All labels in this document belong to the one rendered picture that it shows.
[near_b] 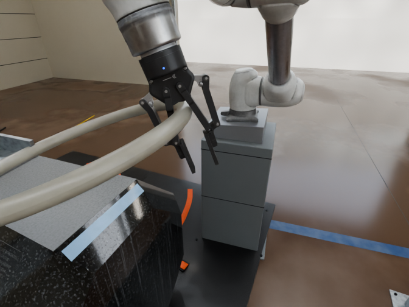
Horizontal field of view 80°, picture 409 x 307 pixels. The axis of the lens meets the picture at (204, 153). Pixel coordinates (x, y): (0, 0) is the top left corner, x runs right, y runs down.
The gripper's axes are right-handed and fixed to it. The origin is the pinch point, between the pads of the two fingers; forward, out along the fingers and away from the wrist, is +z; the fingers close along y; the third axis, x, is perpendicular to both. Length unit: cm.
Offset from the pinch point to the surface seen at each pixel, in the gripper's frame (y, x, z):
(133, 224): 31.4, -22.3, 26.3
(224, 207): 4, -81, 78
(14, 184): 70, -38, 3
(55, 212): 50, -21, 12
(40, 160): 68, -55, 2
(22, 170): 72, -47, 2
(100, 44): 167, -608, -83
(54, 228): 48, -14, 13
